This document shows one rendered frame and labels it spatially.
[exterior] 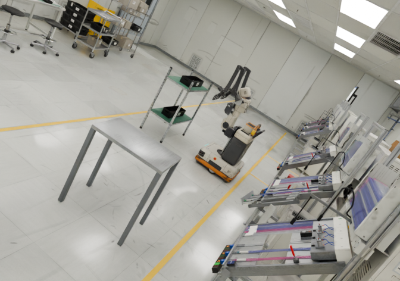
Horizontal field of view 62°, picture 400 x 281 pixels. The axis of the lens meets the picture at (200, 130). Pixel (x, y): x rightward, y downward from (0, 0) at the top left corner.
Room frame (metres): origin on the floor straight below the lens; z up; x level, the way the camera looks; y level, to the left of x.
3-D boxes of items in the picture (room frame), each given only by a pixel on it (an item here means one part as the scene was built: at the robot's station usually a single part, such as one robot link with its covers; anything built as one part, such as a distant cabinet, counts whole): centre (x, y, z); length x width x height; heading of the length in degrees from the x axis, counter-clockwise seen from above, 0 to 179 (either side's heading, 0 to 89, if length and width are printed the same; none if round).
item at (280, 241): (3.34, -1.61, 0.31); 0.70 x 0.65 x 0.62; 165
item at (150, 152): (2.62, 0.40, 0.40); 0.70 x 0.45 x 0.80; 81
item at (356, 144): (3.31, -1.48, 1.52); 0.51 x 0.13 x 0.27; 165
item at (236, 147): (5.03, -0.62, 0.59); 0.55 x 0.34 x 0.83; 166
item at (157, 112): (5.31, 0.54, 0.55); 0.91 x 0.46 x 1.10; 165
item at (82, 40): (7.46, 3.14, 0.50); 0.90 x 0.54 x 1.00; 0
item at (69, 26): (8.07, 4.01, 0.38); 0.65 x 0.46 x 0.75; 78
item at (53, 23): (5.94, 3.31, 0.28); 0.54 x 0.52 x 0.57; 98
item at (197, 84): (5.29, 0.51, 1.01); 0.57 x 0.17 x 0.11; 166
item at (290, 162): (4.78, -1.80, 0.66); 1.01 x 0.73 x 1.31; 75
